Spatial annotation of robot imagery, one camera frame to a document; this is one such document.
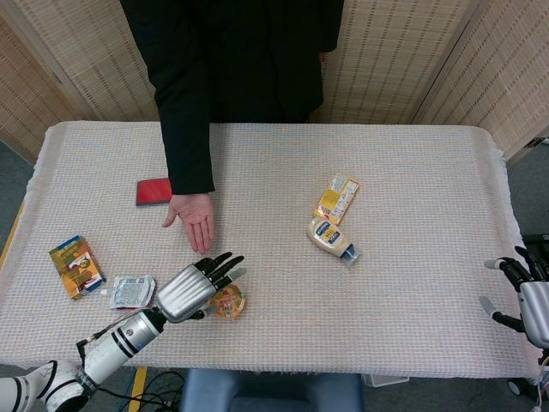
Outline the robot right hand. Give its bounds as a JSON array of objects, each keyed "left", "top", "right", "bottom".
[{"left": 479, "top": 245, "right": 549, "bottom": 348}]

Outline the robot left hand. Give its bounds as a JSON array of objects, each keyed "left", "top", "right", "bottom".
[{"left": 154, "top": 251, "right": 249, "bottom": 324}]

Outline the person's right hand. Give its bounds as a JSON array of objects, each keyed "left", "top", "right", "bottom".
[{"left": 161, "top": 193, "right": 216, "bottom": 254}]

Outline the round orange snack cup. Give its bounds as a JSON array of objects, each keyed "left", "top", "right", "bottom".
[{"left": 207, "top": 282, "right": 248, "bottom": 321}]

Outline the red flat box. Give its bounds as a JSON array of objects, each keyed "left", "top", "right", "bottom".
[{"left": 136, "top": 177, "right": 173, "bottom": 208}]

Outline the silver foil pouch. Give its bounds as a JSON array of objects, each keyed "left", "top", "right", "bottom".
[{"left": 101, "top": 274, "right": 158, "bottom": 311}]

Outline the woven folding screen panel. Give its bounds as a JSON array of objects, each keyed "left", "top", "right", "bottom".
[
  {"left": 0, "top": 15, "right": 68, "bottom": 161},
  {"left": 10, "top": 0, "right": 160, "bottom": 124},
  {"left": 311, "top": 0, "right": 484, "bottom": 126},
  {"left": 411, "top": 0, "right": 549, "bottom": 167}
]

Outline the person in black coat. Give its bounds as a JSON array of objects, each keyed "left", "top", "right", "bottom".
[{"left": 119, "top": 0, "right": 346, "bottom": 197}]

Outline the orange snack box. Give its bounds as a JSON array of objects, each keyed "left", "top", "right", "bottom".
[{"left": 48, "top": 234, "right": 107, "bottom": 301}]

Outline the blue padded seat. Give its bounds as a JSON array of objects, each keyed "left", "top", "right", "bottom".
[{"left": 178, "top": 368, "right": 365, "bottom": 412}]

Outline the mayonnaise squeeze bottle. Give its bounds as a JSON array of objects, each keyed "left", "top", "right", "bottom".
[{"left": 305, "top": 216, "right": 362, "bottom": 270}]

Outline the yellow carton box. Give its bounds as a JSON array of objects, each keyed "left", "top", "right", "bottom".
[{"left": 311, "top": 173, "right": 361, "bottom": 225}]

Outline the white woven tablecloth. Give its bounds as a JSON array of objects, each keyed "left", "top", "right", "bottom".
[{"left": 0, "top": 121, "right": 545, "bottom": 379}]

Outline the black floor cable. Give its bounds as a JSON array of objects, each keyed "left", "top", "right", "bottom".
[{"left": 97, "top": 371, "right": 186, "bottom": 412}]

